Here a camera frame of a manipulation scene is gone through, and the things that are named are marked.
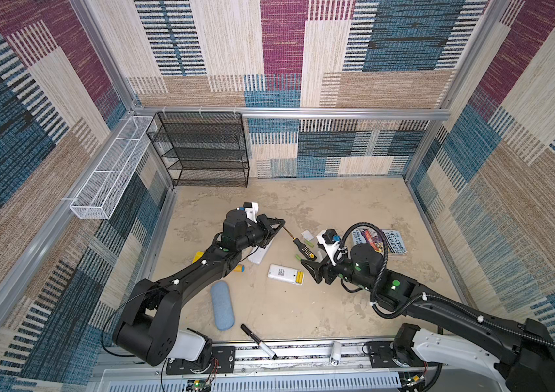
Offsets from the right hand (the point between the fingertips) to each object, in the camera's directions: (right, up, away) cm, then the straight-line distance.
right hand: (312, 256), depth 75 cm
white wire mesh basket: (-62, +20, -2) cm, 65 cm away
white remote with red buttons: (-18, -3, +20) cm, 27 cm away
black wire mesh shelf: (-44, +40, +35) cm, 69 cm away
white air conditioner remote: (-8, -9, +15) cm, 19 cm away
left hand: (-8, +11, +5) cm, 14 cm away
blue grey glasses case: (-28, -19, +6) cm, 35 cm away
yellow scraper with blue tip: (-24, -8, +15) cm, 29 cm away
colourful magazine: (+35, +1, +22) cm, 41 cm away
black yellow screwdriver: (-3, +2, +1) cm, 4 cm away
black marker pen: (-16, -27, +1) cm, 31 cm away
